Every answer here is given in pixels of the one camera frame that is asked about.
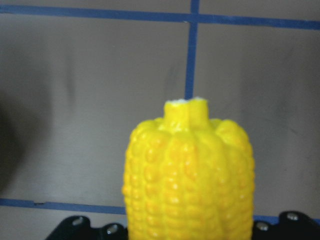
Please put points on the yellow corn cob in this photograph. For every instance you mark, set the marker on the yellow corn cob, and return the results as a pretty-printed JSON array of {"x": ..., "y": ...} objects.
[{"x": 189, "y": 177}]

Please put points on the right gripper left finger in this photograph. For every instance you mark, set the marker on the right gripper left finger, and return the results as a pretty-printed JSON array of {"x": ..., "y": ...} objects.
[{"x": 78, "y": 227}]

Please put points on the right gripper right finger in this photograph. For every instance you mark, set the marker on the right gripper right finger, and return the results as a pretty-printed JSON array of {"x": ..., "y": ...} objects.
[{"x": 288, "y": 225}]

